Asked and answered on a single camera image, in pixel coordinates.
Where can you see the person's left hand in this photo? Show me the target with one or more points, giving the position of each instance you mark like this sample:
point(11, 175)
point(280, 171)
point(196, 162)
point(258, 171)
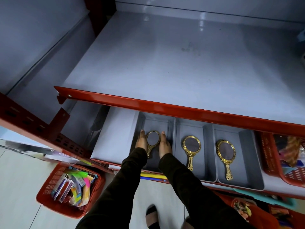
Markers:
point(141, 143)

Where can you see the person's right hand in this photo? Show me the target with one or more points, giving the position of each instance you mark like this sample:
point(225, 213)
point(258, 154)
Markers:
point(165, 147)

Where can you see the person's right fingers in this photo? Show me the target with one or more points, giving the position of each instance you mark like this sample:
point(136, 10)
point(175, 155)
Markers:
point(163, 137)

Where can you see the person's left fingers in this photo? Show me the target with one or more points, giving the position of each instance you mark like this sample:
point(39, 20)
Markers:
point(142, 135)

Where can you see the gold hand mirror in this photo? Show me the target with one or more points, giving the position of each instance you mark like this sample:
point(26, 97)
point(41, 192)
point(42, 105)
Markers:
point(191, 144)
point(153, 139)
point(226, 151)

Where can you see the person's right forearm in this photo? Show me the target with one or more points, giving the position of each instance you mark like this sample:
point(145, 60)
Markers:
point(190, 193)

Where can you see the person's left forearm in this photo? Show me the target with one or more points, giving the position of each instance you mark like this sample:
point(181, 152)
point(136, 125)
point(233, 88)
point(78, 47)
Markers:
point(119, 188)

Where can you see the grey plastic tray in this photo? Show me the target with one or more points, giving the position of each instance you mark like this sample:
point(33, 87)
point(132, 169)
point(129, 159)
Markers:
point(197, 169)
point(154, 121)
point(247, 164)

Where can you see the grey shelf board red edge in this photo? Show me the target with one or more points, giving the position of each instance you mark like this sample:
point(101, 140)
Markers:
point(181, 69)
point(116, 138)

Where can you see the yellow paper roll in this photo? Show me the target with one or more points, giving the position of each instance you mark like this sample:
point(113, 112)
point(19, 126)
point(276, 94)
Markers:
point(152, 175)

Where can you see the blue paper roll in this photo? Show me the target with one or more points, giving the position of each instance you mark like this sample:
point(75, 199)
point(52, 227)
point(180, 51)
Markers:
point(149, 179)

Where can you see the person's black sandal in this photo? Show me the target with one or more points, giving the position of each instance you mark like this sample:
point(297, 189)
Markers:
point(152, 215)

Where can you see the pile of colourful stationery packets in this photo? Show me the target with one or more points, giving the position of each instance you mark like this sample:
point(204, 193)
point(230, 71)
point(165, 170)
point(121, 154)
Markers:
point(76, 188)

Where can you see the colourful printed packet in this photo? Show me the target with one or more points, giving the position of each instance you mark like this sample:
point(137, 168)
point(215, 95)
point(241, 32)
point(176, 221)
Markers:
point(243, 209)

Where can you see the clear plastic packets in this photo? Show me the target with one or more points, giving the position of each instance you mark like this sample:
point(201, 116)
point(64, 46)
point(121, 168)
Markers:
point(35, 151)

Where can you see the red plastic basket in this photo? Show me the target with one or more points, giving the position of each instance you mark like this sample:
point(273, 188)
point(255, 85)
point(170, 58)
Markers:
point(47, 200)
point(269, 159)

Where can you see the red perforated shelf upright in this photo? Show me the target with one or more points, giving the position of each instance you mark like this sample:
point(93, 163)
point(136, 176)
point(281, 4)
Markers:
point(28, 121)

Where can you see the teal plastic basket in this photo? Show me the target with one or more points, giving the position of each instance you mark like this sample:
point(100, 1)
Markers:
point(266, 199)

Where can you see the orange plastic basket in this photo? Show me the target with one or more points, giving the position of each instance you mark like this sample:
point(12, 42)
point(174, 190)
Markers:
point(259, 219)

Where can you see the patterned fabric items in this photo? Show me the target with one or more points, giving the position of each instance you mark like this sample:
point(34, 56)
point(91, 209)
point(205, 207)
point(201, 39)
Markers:
point(292, 147)

